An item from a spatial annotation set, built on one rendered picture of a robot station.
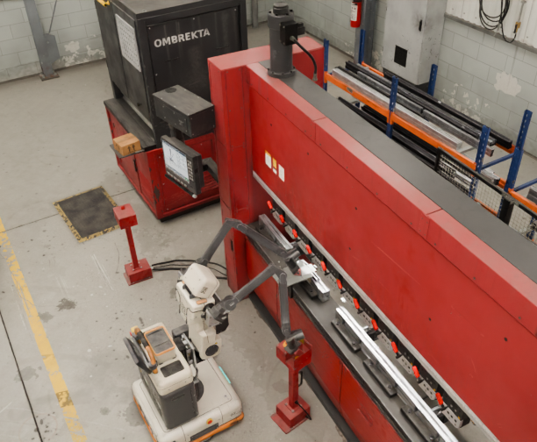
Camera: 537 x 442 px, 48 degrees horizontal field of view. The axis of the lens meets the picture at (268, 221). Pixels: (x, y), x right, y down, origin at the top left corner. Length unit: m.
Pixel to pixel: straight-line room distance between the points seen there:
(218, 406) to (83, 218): 3.15
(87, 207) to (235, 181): 2.71
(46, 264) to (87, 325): 1.05
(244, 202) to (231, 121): 0.77
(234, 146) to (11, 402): 2.71
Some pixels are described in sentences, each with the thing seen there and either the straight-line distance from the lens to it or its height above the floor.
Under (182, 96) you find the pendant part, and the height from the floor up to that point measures 1.95.
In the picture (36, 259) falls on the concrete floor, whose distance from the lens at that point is 6.64.
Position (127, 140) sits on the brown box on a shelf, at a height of 1.10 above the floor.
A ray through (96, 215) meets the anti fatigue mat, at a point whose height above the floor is 0.01.
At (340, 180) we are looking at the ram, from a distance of 3.60.
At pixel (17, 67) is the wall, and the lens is 10.64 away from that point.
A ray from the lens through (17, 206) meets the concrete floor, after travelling 7.51.
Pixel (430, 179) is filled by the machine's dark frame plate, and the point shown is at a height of 2.30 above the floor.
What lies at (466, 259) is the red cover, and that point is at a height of 2.24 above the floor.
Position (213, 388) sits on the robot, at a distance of 4.73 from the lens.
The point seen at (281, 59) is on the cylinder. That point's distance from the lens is 4.17.
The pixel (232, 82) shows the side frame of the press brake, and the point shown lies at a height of 2.18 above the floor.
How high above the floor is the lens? 4.05
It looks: 38 degrees down
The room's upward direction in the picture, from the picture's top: 2 degrees counter-clockwise
